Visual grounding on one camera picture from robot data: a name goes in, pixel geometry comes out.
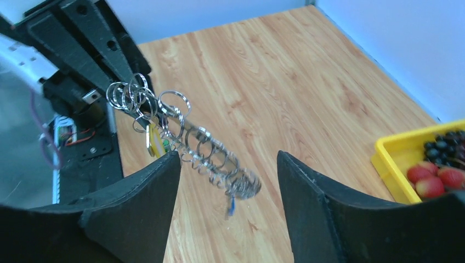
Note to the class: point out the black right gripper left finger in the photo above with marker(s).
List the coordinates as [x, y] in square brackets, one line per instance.
[128, 221]

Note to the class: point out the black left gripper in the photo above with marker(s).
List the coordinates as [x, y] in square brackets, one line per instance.
[91, 49]

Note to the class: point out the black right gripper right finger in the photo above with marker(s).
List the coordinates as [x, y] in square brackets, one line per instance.
[331, 222]

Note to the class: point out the yellow key tag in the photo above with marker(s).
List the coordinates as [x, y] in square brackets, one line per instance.
[154, 143]

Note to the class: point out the blue key tag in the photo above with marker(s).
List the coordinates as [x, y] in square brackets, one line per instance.
[230, 207]

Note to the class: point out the green key tag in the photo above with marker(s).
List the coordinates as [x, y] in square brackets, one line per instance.
[166, 145]

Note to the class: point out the yellow plastic bin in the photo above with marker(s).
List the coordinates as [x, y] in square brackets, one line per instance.
[395, 154]

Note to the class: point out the red strawberry bunch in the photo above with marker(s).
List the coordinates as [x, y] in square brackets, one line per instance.
[430, 181]

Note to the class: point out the dark grape bunch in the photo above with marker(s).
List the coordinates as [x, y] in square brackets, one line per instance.
[446, 149]

